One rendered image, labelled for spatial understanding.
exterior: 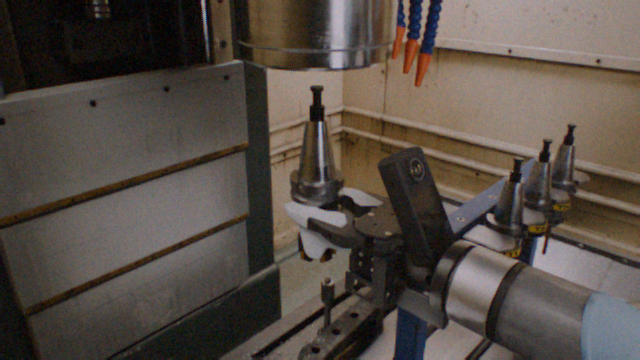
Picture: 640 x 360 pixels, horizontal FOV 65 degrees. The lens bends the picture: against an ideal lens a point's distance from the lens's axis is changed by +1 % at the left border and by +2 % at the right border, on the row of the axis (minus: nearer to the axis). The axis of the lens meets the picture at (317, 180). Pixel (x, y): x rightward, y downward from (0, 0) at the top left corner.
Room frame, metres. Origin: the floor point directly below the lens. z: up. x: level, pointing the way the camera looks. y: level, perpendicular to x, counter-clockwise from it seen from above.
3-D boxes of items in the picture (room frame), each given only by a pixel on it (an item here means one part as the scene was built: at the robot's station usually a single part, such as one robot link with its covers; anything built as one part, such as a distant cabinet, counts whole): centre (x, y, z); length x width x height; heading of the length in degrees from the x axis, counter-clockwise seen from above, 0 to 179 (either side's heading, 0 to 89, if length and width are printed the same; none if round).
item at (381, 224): (0.43, -0.09, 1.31); 0.12 x 0.08 x 0.09; 46
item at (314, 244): (0.48, 0.01, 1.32); 0.09 x 0.03 x 0.06; 60
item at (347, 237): (0.45, -0.03, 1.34); 0.09 x 0.05 x 0.02; 60
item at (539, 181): (0.77, -0.37, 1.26); 0.04 x 0.04 x 0.07
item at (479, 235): (0.65, -0.26, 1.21); 0.07 x 0.05 x 0.01; 47
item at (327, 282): (0.80, -0.02, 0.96); 0.03 x 0.03 x 0.13
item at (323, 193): (0.52, 0.00, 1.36); 0.06 x 0.06 x 0.03
